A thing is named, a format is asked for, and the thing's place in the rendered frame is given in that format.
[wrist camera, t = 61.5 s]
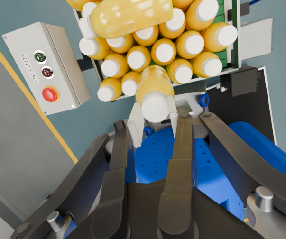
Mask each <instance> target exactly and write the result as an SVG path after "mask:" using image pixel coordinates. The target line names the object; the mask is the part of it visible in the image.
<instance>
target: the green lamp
mask: <svg viewBox="0 0 286 239"><path fill-rule="evenodd" d="M34 58H35V60H36V61H37V62H40V63H41V62H44V60H45V56H44V55H43V54H42V53H41V52H36V53H35V54H34Z"/></svg>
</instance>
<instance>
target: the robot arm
mask: <svg viewBox="0 0 286 239"><path fill-rule="evenodd" d="M167 101H168V108H169V114H170V119H171V124H172V128H173V133H174V137H175V142H174V148H173V155H172V159H169V161H168V167H167V173H166V178H163V179H160V180H157V181H154V182H151V183H148V184H146V183H137V182H136V171H135V159H134V148H133V145H134V147H135V148H138V147H140V146H141V142H142V135H143V128H144V121H145V120H144V117H143V115H142V112H141V106H140V103H139V102H135V103H134V106H133V108H132V111H131V114H130V117H129V119H125V120H118V121H116V122H114V123H113V127H114V130H115V134H114V135H112V136H109V135H108V133H104V134H100V135H99V136H98V137H97V138H96V139H95V140H94V141H93V142H92V144H91V145H90V146H89V148H88V149H87V150H86V152H85V153H84V154H83V155H82V157H81V158H80V159H79V161H78V162H77V163H76V164H75V166H74V167H73V168H72V170H71V171H70V172H69V174H68V175H67V176H66V177H65V179H64V180H63V181H62V182H61V183H60V185H59V186H58V187H57V189H56V190H55V191H54V193H53V194H52V195H51V196H50V198H49V199H48V200H47V201H46V202H44V203H43V204H42V205H41V206H40V207H39V208H38V209H37V210H36V211H34V212H33V213H32V214H31V215H30V216H29V217H28V218H27V219H26V220H25V221H23V222H22V223H21V224H20V225H19V226H18V227H17V228H16V229H15V230H14V232H13V233H12V235H11V237H10V239H286V174H284V173H283V172H281V171H279V170H277V169H275V168H274V167H272V166H271V165H270V164H269V163H268V162H267V161H266V160H265V159H264V158H263V157H261V156H260V155H259V154H258V153H257V152H256V151H255V150H254V149H253V148H252V147H250V146H249V145H248V144H247V143H246V142H245V141H244V140H243V139H242V138H241V137H239V136H238V135H237V134H236V133H235V132H234V131H233V130H232V129H231V128H230V127H228V126H227V125H226V124H225V123H224V122H223V121H222V120H221V119H220V118H219V117H217V116H216V115H215V114H214V113H212V112H206V113H202V114H201V115H200V117H199V118H193V117H192V115H191V114H189V112H188V110H187V108H186V107H181V108H176V106H175V102H174V98H173V95H171V94H170V95H167ZM195 138H203V141H204V143H205V144H206V146H207V147H208V149H209V151H210V152H211V154H212V155H213V157H214V158H215V160H216V162H217V163H218V165H219V166H220V168H221V170H222V171H223V172H224V174H225V176H226V177H227V179H228V180H229V182H230V184H231V185H232V187H233V188H234V190H235V192H236V193H237V195H238V196H239V198H240V199H241V201H242V202H243V204H244V205H245V206H246V208H247V218H248V220H249V222H250V223H251V225H252V226H253V228H252V227H250V226H249V225H247V224H246V223H245V222H243V221H242V220H240V219H239V218H238V217H236V216H235V215H233V214H232V213H231V212H229V211H228V210H227V209H225V208H224V207H222V206H221V205H219V204H218V203H217V202H216V201H214V200H213V199H211V198H210V197H209V196H207V195H206V194H204V193H203V192H202V191H200V190H199V189H198V183H197V166H196V149H195V145H196V142H195ZM132 144H133V145H132ZM101 186H102V188H101ZM100 188H101V195H100V200H99V204H98V205H97V206H96V207H95V210H94V211H92V212H91V213H90V214H89V212H90V210H91V208H92V205H93V203H94V201H95V199H96V197H97V195H98V193H99V190H100ZM88 214H89V215H88Z"/></svg>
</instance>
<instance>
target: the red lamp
mask: <svg viewBox="0 0 286 239"><path fill-rule="evenodd" d="M42 75H43V76H44V77H51V76H52V72H51V70H50V69H49V68H44V69H42Z"/></svg>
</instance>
